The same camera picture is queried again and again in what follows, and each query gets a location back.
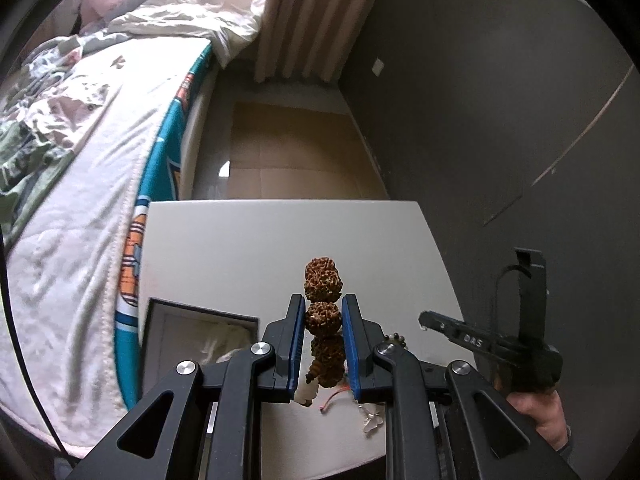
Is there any black cable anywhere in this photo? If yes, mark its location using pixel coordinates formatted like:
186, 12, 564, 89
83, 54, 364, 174
0, 238, 68, 458

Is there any white wall switch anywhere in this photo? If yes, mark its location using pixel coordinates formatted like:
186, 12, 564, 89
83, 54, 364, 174
372, 58, 384, 77

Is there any pink curtain right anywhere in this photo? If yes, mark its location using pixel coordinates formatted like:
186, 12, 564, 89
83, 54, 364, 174
254, 0, 375, 84

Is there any flattened cardboard on floor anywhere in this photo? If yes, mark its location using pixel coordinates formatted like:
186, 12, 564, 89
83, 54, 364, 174
227, 102, 387, 200

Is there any white butterfly hair clip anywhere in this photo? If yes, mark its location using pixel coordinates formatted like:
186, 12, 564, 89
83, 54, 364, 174
358, 403, 385, 438

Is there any white square table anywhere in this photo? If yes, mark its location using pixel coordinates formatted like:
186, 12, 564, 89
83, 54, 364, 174
140, 200, 471, 479

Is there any pink plush toy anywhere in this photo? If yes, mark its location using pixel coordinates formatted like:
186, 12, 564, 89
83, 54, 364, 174
79, 0, 124, 28

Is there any teal cartoon bed sheet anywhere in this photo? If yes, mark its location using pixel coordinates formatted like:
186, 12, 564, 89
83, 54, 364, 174
113, 41, 214, 411

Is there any person's right hand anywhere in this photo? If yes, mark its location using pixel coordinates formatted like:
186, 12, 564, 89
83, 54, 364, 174
506, 391, 570, 452

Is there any black jewelry box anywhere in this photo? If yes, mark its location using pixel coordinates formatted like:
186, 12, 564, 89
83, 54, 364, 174
141, 298, 259, 393

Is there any bed with white blanket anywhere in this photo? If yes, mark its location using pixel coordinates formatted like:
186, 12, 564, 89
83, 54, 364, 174
0, 0, 271, 461

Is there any green crumpled clothing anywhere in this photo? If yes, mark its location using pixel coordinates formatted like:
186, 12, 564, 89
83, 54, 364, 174
1, 122, 74, 250

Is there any white duvet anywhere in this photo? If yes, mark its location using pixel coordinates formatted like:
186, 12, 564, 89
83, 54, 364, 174
105, 0, 266, 67

